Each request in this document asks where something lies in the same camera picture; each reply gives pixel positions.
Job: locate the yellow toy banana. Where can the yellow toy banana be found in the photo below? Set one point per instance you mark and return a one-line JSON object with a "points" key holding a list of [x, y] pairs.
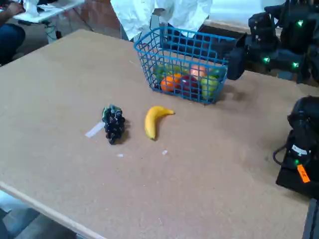
{"points": [[149, 122]]}

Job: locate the person's right hand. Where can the person's right hand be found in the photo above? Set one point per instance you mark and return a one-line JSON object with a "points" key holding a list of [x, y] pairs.
{"points": [[15, 8]]}

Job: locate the dark green toy fruit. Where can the dark green toy fruit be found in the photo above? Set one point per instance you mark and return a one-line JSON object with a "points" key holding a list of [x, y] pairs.
{"points": [[218, 72]]}

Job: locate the light green round toy fruit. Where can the light green round toy fruit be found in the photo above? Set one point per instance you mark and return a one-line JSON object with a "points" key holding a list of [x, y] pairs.
{"points": [[209, 87]]}

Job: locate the pink peach toy fruit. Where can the pink peach toy fruit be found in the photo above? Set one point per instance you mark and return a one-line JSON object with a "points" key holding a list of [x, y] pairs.
{"points": [[198, 71]]}

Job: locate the dark red toy pomegranate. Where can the dark red toy pomegranate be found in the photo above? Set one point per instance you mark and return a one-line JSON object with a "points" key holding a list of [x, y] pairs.
{"points": [[189, 85]]}

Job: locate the orange toy fruit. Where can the orange toy fruit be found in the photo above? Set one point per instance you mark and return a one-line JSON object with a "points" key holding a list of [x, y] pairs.
{"points": [[168, 84]]}

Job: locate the yellow-green toy fruit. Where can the yellow-green toy fruit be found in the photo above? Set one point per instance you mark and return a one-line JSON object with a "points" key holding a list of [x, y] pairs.
{"points": [[162, 71]]}

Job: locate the white plastic sheet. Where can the white plastic sheet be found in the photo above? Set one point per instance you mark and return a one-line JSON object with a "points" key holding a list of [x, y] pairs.
{"points": [[134, 15]]}

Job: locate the small white tape piece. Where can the small white tape piece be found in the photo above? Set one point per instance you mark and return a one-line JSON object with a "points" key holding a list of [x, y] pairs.
{"points": [[164, 152], [120, 155]]}

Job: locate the black toy grape bunch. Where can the black toy grape bunch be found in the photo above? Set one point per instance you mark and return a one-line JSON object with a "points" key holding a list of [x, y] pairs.
{"points": [[114, 125]]}

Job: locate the long white tape strip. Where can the long white tape strip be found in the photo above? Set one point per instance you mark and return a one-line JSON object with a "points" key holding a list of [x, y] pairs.
{"points": [[94, 129]]}

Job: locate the white desk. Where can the white desk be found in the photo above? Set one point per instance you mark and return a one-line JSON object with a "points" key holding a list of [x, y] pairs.
{"points": [[54, 8]]}

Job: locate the white crumpled paper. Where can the white crumpled paper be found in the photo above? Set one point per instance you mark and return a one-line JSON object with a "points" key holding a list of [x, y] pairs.
{"points": [[32, 7]]}

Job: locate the person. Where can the person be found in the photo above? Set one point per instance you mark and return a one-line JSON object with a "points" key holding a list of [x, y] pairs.
{"points": [[11, 42]]}

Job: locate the black metal frame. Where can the black metal frame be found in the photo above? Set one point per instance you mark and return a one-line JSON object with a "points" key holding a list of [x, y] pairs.
{"points": [[311, 219]]}

